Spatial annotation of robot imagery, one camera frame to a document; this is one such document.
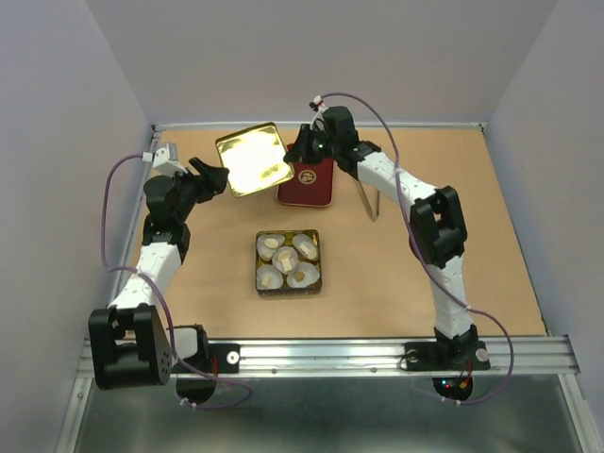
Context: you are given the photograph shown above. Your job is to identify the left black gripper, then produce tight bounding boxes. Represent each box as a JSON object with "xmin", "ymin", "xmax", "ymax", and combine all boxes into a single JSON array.
[{"xmin": 164, "ymin": 158, "xmax": 229, "ymax": 224}]

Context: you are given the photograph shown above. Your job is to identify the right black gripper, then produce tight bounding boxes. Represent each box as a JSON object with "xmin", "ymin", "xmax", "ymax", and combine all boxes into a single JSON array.
[{"xmin": 281, "ymin": 124, "xmax": 339, "ymax": 166}]

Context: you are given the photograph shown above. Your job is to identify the gold tin lid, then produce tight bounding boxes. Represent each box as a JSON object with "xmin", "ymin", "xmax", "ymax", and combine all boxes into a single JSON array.
[{"xmin": 215, "ymin": 122, "xmax": 294, "ymax": 198}]

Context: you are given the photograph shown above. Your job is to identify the steel serving tongs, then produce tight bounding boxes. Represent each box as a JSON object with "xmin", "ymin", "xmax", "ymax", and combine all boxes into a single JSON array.
[{"xmin": 356, "ymin": 181, "xmax": 380, "ymax": 222}]

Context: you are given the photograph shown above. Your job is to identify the rectangular white chocolate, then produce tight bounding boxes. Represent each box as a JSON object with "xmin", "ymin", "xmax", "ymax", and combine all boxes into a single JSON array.
[{"xmin": 300, "ymin": 243, "xmax": 314, "ymax": 259}]

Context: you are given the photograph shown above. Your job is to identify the square white chocolate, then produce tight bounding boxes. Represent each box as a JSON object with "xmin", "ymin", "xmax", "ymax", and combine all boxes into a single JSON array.
[{"xmin": 281, "ymin": 260, "xmax": 293, "ymax": 274}]

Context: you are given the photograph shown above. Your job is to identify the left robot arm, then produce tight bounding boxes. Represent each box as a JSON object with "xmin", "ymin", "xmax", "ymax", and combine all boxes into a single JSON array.
[{"xmin": 88, "ymin": 152, "xmax": 229, "ymax": 390}]

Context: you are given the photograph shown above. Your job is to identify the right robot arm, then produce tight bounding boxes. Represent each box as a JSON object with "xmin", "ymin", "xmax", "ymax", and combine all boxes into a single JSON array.
[{"xmin": 284, "ymin": 107, "xmax": 478, "ymax": 368}]

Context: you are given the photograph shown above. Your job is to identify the oval white chocolate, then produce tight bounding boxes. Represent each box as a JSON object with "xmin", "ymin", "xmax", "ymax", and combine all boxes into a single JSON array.
[{"xmin": 264, "ymin": 238, "xmax": 279, "ymax": 249}]

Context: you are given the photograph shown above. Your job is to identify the chocolate tin base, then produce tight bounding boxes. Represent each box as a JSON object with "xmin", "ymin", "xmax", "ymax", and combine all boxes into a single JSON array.
[{"xmin": 255, "ymin": 229, "xmax": 323, "ymax": 297}]

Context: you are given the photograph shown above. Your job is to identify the red lacquer tray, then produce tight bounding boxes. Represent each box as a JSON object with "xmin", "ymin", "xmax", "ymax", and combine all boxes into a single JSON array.
[{"xmin": 277, "ymin": 159, "xmax": 334, "ymax": 209}]

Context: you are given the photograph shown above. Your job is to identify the top right paper cup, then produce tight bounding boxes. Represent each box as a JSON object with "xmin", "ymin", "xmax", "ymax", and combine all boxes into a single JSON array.
[{"xmin": 293, "ymin": 234, "xmax": 318, "ymax": 261}]

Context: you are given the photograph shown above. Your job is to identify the paper cup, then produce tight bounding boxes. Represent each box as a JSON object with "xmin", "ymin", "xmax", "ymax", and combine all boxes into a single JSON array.
[
  {"xmin": 293, "ymin": 234, "xmax": 318, "ymax": 261},
  {"xmin": 257, "ymin": 234, "xmax": 285, "ymax": 260},
  {"xmin": 287, "ymin": 262, "xmax": 320, "ymax": 289},
  {"xmin": 256, "ymin": 265, "xmax": 283, "ymax": 291},
  {"xmin": 272, "ymin": 246, "xmax": 298, "ymax": 275}
]

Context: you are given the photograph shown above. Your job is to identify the top left paper cup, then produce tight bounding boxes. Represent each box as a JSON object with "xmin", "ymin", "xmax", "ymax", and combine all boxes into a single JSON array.
[{"xmin": 257, "ymin": 234, "xmax": 285, "ymax": 260}]

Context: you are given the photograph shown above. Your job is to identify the centre paper cup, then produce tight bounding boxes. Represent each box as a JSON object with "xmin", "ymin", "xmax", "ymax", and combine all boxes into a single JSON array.
[{"xmin": 272, "ymin": 246, "xmax": 298, "ymax": 275}]

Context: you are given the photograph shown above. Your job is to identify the bottom right paper cup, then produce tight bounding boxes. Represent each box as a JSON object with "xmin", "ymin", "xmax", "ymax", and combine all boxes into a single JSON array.
[{"xmin": 287, "ymin": 262, "xmax": 320, "ymax": 289}]

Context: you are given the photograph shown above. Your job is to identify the bottom left paper cup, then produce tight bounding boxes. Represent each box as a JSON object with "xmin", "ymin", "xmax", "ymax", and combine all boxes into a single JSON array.
[{"xmin": 256, "ymin": 265, "xmax": 283, "ymax": 291}]

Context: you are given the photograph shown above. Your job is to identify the metal front plate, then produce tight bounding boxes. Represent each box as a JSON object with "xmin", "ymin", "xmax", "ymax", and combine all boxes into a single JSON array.
[{"xmin": 75, "ymin": 376, "xmax": 581, "ymax": 452}]

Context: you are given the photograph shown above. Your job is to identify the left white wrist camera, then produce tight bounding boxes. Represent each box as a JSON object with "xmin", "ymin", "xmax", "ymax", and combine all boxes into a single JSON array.
[{"xmin": 142, "ymin": 143, "xmax": 187, "ymax": 177}]

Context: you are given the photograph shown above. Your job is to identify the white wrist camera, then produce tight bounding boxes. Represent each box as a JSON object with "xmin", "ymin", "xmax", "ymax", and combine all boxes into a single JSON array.
[
  {"xmin": 309, "ymin": 95, "xmax": 327, "ymax": 125},
  {"xmin": 142, "ymin": 143, "xmax": 187, "ymax": 177}
]

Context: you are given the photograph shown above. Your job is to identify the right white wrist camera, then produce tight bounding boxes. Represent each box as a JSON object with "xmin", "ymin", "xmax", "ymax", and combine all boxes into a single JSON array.
[{"xmin": 309, "ymin": 95, "xmax": 327, "ymax": 125}]

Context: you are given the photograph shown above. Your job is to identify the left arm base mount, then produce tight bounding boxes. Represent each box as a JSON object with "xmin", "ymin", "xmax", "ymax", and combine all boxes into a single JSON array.
[{"xmin": 172, "ymin": 325, "xmax": 241, "ymax": 405}]

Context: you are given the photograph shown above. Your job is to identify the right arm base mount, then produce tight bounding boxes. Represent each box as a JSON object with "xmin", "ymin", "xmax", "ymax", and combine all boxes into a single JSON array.
[{"xmin": 399, "ymin": 337, "xmax": 491, "ymax": 402}]

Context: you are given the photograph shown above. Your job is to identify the aluminium mounting rail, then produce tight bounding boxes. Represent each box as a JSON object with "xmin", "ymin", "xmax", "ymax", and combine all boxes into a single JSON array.
[{"xmin": 77, "ymin": 333, "xmax": 579, "ymax": 378}]

